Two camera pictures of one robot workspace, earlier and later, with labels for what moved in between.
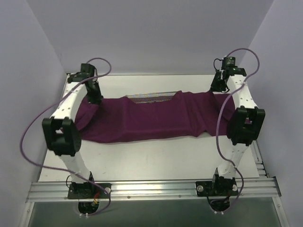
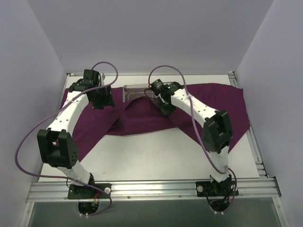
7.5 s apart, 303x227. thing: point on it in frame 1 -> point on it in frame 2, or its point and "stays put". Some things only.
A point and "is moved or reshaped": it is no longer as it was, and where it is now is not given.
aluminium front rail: (153, 189) stays put
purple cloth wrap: (120, 119) is moved or reshaped
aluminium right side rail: (262, 170) stays put
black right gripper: (217, 85) -> (166, 107)
